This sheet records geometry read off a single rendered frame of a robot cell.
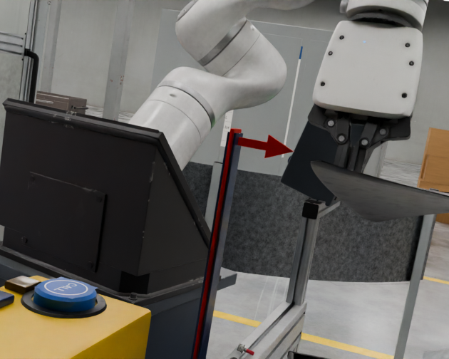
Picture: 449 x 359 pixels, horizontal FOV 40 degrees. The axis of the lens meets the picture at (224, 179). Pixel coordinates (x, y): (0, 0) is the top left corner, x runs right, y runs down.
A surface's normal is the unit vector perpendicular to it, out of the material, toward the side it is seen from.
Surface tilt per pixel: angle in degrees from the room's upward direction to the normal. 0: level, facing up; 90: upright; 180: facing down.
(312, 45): 90
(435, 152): 90
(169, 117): 55
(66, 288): 0
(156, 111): 47
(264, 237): 90
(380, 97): 72
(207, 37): 109
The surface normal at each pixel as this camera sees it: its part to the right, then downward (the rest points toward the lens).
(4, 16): 0.92, 0.18
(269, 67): 0.43, -0.24
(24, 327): 0.16, -0.98
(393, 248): 0.51, 0.20
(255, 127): -0.26, 0.09
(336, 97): -0.31, -0.22
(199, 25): -0.27, 0.32
